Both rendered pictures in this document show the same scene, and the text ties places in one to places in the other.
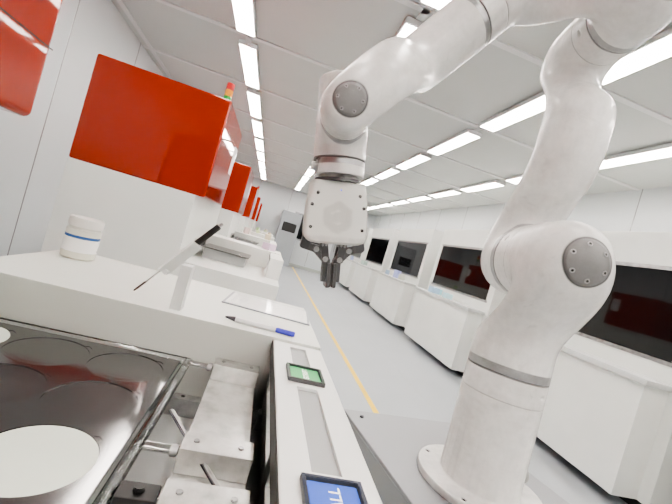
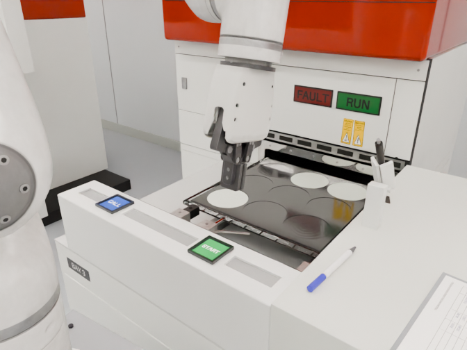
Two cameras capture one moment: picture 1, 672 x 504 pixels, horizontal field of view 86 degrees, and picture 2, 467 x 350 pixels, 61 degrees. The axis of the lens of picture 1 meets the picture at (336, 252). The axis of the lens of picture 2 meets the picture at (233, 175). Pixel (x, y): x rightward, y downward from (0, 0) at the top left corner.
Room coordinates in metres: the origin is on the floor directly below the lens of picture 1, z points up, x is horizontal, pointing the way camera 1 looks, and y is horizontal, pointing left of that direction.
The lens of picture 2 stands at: (0.98, -0.34, 1.35)
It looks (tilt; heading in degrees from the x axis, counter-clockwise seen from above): 24 degrees down; 139
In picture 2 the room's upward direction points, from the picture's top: straight up
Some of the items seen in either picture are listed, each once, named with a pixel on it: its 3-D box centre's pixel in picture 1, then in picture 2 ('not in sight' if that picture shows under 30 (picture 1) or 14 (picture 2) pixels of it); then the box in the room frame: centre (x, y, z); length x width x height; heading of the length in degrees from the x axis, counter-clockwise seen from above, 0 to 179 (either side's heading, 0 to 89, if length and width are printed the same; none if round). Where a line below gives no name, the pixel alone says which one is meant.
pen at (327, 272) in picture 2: (260, 325); (333, 267); (0.71, 0.10, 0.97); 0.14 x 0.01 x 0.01; 97
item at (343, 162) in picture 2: not in sight; (321, 169); (0.36, 0.54, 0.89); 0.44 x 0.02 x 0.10; 11
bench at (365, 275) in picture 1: (382, 266); not in sight; (9.81, -1.33, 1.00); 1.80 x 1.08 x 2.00; 11
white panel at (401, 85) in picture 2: not in sight; (274, 115); (0.18, 0.52, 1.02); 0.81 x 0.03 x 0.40; 11
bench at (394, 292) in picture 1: (414, 278); not in sight; (7.65, -1.75, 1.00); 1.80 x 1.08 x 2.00; 11
